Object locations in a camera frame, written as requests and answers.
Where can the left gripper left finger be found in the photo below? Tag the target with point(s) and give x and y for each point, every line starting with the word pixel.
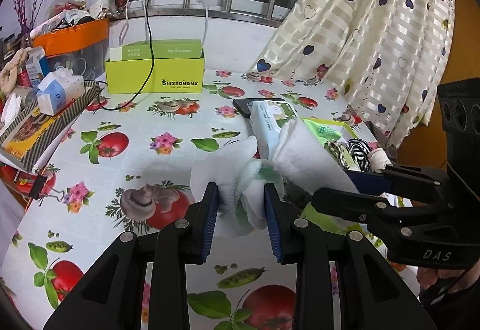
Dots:
pixel 202 221

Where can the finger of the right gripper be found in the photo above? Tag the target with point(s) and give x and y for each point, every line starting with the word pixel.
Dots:
pixel 348 204
pixel 423 185

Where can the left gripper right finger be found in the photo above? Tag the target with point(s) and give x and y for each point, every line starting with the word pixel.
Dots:
pixel 279 218

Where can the beige sock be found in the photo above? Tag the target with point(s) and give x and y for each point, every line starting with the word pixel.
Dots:
pixel 378 159

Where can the black white striped sock ball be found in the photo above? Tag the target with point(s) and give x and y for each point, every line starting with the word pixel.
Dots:
pixel 359 150

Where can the white green sock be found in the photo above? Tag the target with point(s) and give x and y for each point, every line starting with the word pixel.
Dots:
pixel 241 178

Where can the green packaged cloth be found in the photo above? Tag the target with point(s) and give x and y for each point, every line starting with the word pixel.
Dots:
pixel 322 133

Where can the green cloth with woven strap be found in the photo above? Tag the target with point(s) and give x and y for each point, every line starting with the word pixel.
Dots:
pixel 339 152

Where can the right hand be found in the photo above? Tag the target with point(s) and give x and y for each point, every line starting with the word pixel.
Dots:
pixel 427 277

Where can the floral plastic tablecloth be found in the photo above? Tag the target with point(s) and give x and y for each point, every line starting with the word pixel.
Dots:
pixel 128 169

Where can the white tray box green rim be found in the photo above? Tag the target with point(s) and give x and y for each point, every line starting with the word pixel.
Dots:
pixel 355 131

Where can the wet wipes pack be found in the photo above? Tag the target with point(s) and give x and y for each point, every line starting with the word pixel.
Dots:
pixel 266 119

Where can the black smartphone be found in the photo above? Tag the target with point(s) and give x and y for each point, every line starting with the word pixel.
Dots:
pixel 243 106

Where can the yellow-green cardboard box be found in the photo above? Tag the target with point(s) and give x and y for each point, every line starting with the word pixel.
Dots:
pixel 161 75

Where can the cream heart pattern curtain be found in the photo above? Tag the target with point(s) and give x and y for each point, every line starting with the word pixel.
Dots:
pixel 385 57

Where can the green inner box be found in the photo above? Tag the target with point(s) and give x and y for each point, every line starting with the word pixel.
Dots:
pixel 162 49

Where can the striped snack box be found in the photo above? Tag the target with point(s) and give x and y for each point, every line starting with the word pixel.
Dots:
pixel 29 141

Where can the white blue tissue pack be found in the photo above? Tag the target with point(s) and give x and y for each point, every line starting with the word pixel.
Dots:
pixel 58 89

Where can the orange storage box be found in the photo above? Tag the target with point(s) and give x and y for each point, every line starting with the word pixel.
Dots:
pixel 74 38

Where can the beige scrunchie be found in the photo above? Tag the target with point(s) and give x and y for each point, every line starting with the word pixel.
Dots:
pixel 10 71

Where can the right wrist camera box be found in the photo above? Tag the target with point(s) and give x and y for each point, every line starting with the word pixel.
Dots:
pixel 459 103

